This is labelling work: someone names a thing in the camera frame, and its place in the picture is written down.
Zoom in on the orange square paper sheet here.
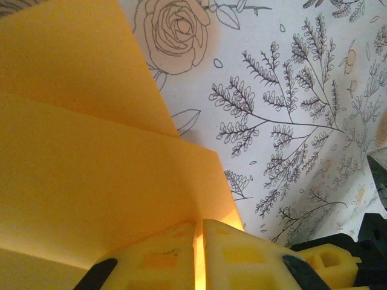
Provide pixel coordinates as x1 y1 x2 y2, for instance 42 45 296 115
0 0 244 290

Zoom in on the floral patterned table cover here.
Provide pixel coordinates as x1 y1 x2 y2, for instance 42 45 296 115
116 0 387 251

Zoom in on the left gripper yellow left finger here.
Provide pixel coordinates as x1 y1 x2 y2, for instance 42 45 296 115
74 220 196 290

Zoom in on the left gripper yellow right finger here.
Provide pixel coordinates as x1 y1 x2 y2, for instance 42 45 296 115
201 218 330 290

